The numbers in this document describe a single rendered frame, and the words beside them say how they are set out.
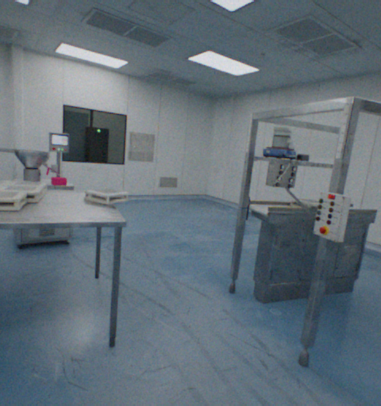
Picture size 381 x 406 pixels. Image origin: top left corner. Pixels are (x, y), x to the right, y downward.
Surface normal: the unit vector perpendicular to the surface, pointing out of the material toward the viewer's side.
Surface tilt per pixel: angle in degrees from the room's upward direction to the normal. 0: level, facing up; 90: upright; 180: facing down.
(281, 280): 90
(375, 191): 90
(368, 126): 90
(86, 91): 90
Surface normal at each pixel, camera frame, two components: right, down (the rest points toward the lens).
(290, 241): 0.36, 0.20
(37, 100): 0.58, 0.20
